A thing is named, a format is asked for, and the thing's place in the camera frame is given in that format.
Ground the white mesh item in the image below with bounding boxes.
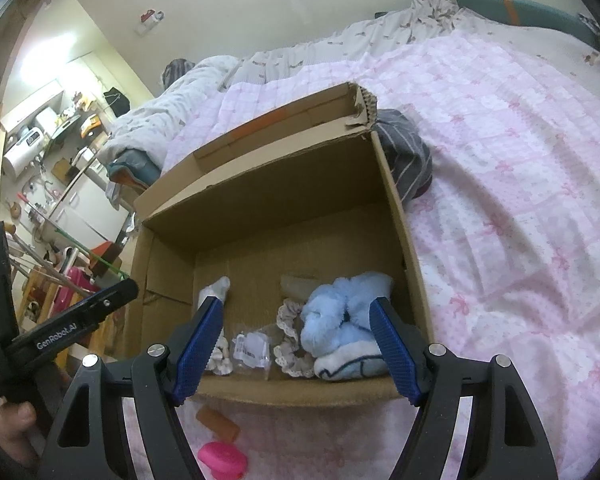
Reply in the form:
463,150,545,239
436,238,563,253
230,330,272,380

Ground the light blue fluffy scrunchie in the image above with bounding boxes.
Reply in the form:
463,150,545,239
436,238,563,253
300,271,393,382

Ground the cream fabric piece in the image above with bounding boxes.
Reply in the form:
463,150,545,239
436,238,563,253
206,333,234,376

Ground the person left hand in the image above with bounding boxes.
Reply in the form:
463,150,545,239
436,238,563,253
0,402,38,469

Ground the yellow wooden rack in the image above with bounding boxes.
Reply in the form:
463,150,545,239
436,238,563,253
9,253,106,340

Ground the red bag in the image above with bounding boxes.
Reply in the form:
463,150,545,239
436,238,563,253
50,266,100,315

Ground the orange-brown cylinder toy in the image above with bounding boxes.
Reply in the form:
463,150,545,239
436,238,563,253
196,404,240,444

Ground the pink foam heart toy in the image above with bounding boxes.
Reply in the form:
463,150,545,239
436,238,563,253
198,441,248,480

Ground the pink bow-print quilt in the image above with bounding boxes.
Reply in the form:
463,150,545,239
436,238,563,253
176,32,600,479

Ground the open cardboard box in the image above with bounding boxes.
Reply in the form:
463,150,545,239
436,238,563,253
122,80,438,409

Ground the dark grey striped garment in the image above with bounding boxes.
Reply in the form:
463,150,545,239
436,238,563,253
373,110,432,206

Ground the white water heater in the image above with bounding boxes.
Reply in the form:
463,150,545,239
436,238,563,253
3,128,48,180

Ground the white floral duvet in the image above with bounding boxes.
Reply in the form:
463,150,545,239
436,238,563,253
98,0,600,167

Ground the teal headboard cushion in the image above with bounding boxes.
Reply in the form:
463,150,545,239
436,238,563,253
456,0,600,50

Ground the wall hook with red item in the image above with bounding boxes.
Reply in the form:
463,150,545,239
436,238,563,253
134,9,164,37

